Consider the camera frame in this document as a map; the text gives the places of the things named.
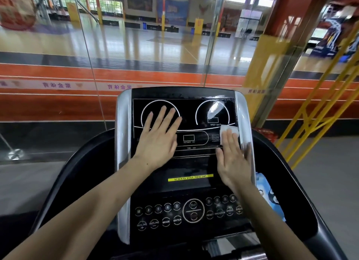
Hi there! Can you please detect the person's right hand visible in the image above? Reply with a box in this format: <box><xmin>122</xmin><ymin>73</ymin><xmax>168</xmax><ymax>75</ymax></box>
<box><xmin>215</xmin><ymin>129</ymin><xmax>253</xmax><ymax>195</ymax></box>

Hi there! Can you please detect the person's left hand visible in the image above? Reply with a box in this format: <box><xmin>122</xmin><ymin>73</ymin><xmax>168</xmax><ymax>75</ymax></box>
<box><xmin>132</xmin><ymin>106</ymin><xmax>183</xmax><ymax>171</ymax></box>

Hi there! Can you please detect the white wet wipe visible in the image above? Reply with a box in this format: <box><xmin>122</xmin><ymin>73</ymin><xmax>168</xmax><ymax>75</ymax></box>
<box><xmin>219</xmin><ymin>124</ymin><xmax>240</xmax><ymax>146</ymax></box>

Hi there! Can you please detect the person's right forearm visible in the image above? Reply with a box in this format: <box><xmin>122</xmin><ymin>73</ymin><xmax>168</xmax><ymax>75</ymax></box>
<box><xmin>232</xmin><ymin>181</ymin><xmax>318</xmax><ymax>260</ymax></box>

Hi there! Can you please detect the person's left forearm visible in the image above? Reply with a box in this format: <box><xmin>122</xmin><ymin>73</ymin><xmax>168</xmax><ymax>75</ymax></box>
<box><xmin>0</xmin><ymin>156</ymin><xmax>158</xmax><ymax>260</ymax></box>

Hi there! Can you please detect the black treadmill console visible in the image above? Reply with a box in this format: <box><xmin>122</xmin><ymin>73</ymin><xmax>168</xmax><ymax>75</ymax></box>
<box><xmin>114</xmin><ymin>86</ymin><xmax>257</xmax><ymax>247</ymax></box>

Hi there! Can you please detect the blue wet wipes packet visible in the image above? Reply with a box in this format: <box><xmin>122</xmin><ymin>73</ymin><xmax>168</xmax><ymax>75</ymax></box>
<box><xmin>255</xmin><ymin>171</ymin><xmax>286</xmax><ymax>223</ymax></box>

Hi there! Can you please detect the yellow metal railing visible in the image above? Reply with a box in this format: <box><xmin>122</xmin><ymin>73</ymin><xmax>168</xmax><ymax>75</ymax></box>
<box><xmin>276</xmin><ymin>23</ymin><xmax>359</xmax><ymax>171</ymax></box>

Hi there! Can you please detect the chrome glass support fitting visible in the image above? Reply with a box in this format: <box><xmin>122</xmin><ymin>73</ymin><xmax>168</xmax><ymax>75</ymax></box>
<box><xmin>0</xmin><ymin>134</ymin><xmax>28</xmax><ymax>161</ymax></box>

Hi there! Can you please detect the orange and yellow pillar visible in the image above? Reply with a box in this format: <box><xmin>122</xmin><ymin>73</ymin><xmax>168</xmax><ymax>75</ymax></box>
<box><xmin>243</xmin><ymin>0</ymin><xmax>337</xmax><ymax>129</ymax></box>

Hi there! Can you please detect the blue basketball hoop stand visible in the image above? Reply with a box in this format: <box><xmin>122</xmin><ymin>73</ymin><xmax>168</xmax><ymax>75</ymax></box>
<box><xmin>309</xmin><ymin>3</ymin><xmax>354</xmax><ymax>58</ymax></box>

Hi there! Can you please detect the large red inflatable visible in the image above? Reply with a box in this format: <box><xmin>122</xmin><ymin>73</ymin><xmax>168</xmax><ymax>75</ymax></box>
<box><xmin>0</xmin><ymin>0</ymin><xmax>39</xmax><ymax>31</ymax></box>

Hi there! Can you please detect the black treadmill handlebar frame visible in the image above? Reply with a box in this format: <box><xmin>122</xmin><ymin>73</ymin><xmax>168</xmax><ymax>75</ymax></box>
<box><xmin>28</xmin><ymin>128</ymin><xmax>349</xmax><ymax>260</ymax></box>

